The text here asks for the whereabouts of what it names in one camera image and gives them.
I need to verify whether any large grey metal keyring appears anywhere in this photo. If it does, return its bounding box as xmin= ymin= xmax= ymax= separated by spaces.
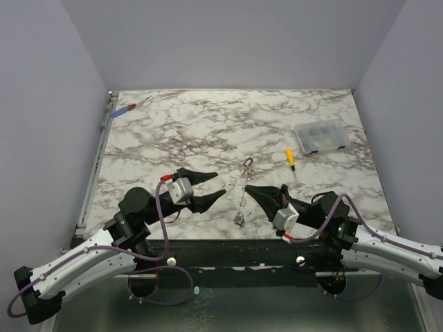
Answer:
xmin=233 ymin=167 xmax=255 ymax=230

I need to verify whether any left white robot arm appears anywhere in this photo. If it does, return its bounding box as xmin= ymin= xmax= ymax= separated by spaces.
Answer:
xmin=7 ymin=167 xmax=226 ymax=324

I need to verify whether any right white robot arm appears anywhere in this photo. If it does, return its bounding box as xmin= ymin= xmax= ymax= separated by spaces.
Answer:
xmin=245 ymin=185 xmax=442 ymax=299

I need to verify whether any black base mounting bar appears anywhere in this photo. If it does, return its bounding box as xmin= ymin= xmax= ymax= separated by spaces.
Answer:
xmin=114 ymin=238 xmax=361 ymax=288

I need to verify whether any clear plastic screw box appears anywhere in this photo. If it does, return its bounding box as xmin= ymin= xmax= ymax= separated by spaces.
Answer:
xmin=294 ymin=119 xmax=350 ymax=155

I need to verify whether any blue red screwdriver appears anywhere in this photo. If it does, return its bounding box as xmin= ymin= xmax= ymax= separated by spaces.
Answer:
xmin=110 ymin=102 xmax=144 ymax=119

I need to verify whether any yellow handled screwdriver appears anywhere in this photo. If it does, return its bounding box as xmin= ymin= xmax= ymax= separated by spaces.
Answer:
xmin=286 ymin=149 xmax=297 ymax=181

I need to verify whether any left aluminium rail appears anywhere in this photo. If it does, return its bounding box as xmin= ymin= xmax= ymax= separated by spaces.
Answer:
xmin=74 ymin=91 xmax=119 ymax=237

